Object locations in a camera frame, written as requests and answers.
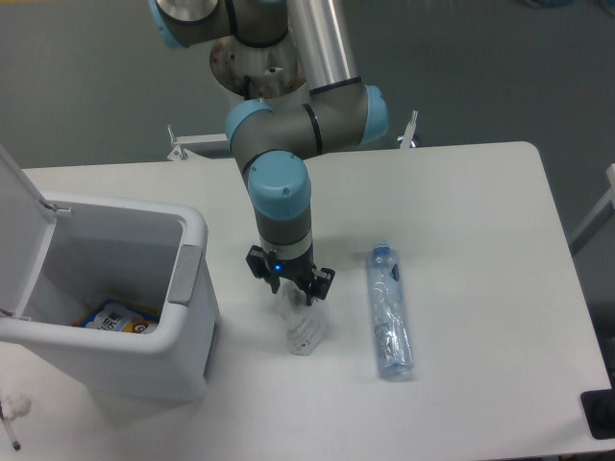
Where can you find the white trash can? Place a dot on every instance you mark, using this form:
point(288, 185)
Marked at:
point(115, 293)

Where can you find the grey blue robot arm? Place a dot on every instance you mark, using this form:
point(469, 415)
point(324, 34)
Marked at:
point(343, 111)

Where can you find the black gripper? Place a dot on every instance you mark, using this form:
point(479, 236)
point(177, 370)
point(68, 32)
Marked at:
point(313, 282)

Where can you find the colourful snack wrapper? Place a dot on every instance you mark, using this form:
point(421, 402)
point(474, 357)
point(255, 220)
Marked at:
point(117, 316)

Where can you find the clear plastic bag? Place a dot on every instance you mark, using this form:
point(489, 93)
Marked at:
point(305, 324)

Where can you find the white pedestal base frame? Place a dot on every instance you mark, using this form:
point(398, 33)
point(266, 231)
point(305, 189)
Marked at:
point(215, 146)

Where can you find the white trash can lid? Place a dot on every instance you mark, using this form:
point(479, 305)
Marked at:
point(28, 222)

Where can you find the clear blue plastic bottle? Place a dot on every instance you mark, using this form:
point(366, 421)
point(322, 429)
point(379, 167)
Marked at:
point(394, 357)

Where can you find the white crumpled tissue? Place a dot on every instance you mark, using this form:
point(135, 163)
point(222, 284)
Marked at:
point(16, 405)

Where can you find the black clamp mount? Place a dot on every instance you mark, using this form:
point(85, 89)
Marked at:
point(598, 407)

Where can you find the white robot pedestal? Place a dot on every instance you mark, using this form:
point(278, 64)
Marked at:
point(268, 91)

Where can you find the white frame at right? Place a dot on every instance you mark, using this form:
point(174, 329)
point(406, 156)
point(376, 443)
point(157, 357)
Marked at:
point(597, 217)

